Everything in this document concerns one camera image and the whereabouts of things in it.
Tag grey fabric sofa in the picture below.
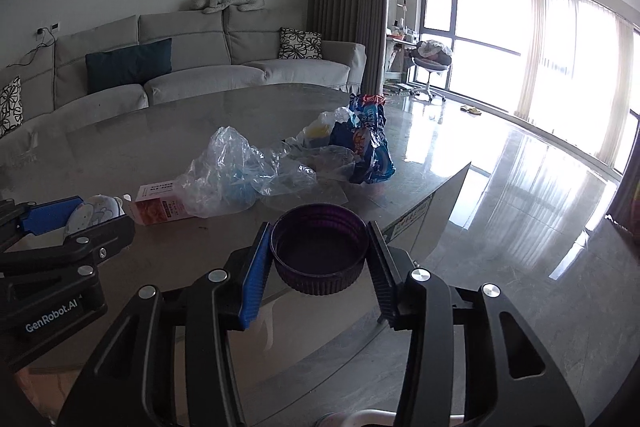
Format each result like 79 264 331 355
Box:
0 4 367 160

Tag sheer white curtain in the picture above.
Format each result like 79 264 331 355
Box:
514 0 637 164

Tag teal cushion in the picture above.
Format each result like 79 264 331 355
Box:
84 38 174 96

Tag white and orange carton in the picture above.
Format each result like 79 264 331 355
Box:
122 179 202 227

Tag dark curtain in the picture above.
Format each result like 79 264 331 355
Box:
606 106 640 235

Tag black and white floral cushion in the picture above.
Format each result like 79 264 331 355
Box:
0 75 24 139
277 27 324 61

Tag purple ribbed plastic lid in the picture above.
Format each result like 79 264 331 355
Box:
270 203 371 296

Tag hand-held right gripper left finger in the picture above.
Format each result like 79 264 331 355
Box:
57 222 274 427

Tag clear bag with yellow contents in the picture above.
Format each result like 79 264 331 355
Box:
284 106 357 182

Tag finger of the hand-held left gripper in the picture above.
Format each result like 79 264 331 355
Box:
0 213 136 279
0 195 85 240

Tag large clear plastic bag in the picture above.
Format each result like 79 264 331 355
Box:
172 126 319 219

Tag white patterned wrapper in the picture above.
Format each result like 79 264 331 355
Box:
63 194 126 238

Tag open cardboard box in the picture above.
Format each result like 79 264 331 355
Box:
386 161 473 254

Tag grey plush toy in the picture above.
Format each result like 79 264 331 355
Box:
193 0 261 14

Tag blue crumpled snack bag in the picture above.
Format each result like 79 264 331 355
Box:
329 93 396 186

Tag cluttered desk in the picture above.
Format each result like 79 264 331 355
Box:
384 19 422 84

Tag black charger cable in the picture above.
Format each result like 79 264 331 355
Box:
19 29 57 68

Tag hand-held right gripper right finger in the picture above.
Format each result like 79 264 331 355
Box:
366 221 587 427

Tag white office chair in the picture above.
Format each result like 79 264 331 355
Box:
406 39 454 103

